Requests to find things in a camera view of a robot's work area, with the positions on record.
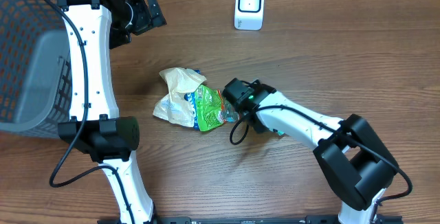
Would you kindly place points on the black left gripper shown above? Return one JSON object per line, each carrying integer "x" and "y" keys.
{"x": 146, "y": 20}

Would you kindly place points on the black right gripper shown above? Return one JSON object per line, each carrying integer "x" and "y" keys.
{"x": 260, "y": 127}

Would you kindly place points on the green red snack bag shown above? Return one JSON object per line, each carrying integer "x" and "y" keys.
{"x": 213, "y": 110}

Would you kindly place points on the blue Oreo cookie pack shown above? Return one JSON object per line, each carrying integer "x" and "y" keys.
{"x": 193, "y": 103}

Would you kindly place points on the beige tissue pack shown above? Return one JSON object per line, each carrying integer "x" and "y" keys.
{"x": 173, "y": 107}

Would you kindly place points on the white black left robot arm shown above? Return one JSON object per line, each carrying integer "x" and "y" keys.
{"x": 95, "y": 126}

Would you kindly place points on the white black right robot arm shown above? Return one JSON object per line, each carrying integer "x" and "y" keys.
{"x": 355, "y": 162}

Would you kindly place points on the white barcode scanner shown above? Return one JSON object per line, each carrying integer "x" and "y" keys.
{"x": 248, "y": 14}

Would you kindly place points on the dark grey plastic basket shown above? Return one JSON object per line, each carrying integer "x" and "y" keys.
{"x": 36, "y": 80}

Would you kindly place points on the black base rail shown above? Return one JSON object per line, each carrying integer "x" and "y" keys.
{"x": 312, "y": 219}

